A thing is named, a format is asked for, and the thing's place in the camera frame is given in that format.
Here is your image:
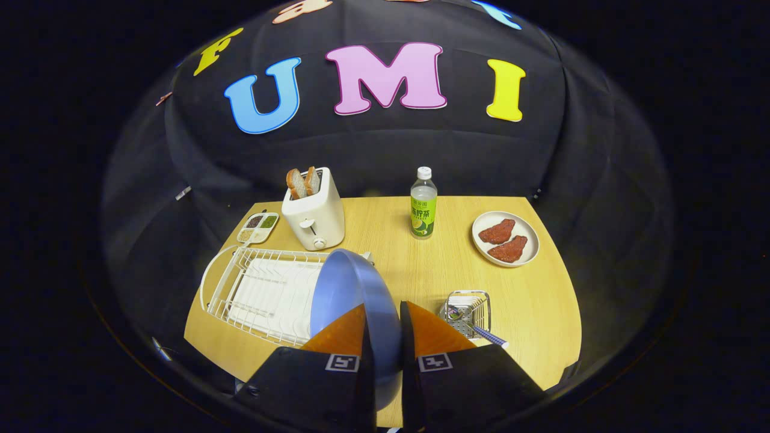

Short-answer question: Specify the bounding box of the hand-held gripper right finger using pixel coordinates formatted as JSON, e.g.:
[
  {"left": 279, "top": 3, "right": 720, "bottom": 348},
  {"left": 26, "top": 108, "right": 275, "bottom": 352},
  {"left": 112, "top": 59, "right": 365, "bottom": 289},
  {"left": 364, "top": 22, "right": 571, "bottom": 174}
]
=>
[{"left": 399, "top": 301, "right": 545, "bottom": 432}]

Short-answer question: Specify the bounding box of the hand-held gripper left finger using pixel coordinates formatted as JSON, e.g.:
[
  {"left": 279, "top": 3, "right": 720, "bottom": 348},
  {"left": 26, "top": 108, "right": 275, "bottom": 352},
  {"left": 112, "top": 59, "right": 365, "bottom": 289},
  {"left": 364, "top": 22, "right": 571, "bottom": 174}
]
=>
[{"left": 233, "top": 304, "right": 378, "bottom": 431}]

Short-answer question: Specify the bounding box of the blue-handled metal spoon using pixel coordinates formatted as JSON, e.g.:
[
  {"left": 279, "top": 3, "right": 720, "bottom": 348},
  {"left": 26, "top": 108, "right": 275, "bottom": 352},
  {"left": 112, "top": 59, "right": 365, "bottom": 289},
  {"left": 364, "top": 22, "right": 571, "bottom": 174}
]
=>
[{"left": 448, "top": 306, "right": 509, "bottom": 349}]

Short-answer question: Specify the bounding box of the blue plate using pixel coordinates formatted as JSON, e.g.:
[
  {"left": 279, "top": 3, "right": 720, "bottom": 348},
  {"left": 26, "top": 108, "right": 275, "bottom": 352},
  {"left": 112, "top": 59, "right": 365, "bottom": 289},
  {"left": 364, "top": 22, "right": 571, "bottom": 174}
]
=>
[{"left": 310, "top": 248, "right": 402, "bottom": 411}]

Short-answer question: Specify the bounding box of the metal wire basket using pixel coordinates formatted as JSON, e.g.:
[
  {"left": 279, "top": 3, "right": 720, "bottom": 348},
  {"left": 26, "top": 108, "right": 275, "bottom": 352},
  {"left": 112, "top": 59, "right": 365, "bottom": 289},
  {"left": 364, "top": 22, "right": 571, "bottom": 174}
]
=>
[{"left": 439, "top": 290, "right": 491, "bottom": 340}]

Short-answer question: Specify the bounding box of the white wire dish rack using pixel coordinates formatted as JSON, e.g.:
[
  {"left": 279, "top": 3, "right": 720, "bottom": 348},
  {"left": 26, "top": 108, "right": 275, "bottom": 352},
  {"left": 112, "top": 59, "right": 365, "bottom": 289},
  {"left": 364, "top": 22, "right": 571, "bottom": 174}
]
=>
[{"left": 199, "top": 245, "right": 375, "bottom": 348}]

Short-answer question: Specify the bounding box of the white round dish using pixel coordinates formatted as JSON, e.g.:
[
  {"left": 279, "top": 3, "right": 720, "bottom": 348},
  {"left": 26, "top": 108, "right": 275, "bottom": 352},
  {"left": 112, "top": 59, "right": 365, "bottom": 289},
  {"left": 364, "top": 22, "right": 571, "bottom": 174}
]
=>
[{"left": 472, "top": 210, "right": 540, "bottom": 268}]

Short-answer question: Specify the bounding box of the white ribbed drain tray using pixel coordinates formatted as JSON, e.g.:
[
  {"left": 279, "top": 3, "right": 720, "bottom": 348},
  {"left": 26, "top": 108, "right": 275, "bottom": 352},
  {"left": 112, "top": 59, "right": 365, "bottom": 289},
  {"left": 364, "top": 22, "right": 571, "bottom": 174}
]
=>
[{"left": 229, "top": 257, "right": 328, "bottom": 346}]

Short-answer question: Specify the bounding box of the red meat piece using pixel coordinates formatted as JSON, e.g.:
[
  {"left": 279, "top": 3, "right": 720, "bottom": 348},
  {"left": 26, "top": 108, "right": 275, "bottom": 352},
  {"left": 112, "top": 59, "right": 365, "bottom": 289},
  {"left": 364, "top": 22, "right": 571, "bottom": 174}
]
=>
[
  {"left": 487, "top": 235, "right": 528, "bottom": 263},
  {"left": 478, "top": 219, "right": 516, "bottom": 245}
]

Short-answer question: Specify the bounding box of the green label drink bottle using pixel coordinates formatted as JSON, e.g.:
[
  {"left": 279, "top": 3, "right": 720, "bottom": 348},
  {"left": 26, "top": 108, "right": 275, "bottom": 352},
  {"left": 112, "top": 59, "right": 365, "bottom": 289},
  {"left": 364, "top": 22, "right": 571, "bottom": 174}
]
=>
[{"left": 410, "top": 167, "right": 438, "bottom": 240}]

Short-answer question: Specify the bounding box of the white toaster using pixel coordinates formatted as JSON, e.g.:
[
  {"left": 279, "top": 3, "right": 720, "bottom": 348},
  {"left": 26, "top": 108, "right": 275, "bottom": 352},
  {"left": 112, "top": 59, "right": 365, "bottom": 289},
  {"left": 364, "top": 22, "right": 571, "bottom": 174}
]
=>
[{"left": 282, "top": 167, "right": 346, "bottom": 251}]

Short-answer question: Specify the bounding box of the white divided seasoning tray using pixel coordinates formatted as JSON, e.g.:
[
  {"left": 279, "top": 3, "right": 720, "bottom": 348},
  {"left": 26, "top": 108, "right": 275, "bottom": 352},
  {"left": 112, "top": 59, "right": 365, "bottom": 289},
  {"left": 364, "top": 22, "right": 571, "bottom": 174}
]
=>
[{"left": 236, "top": 212, "right": 280, "bottom": 245}]

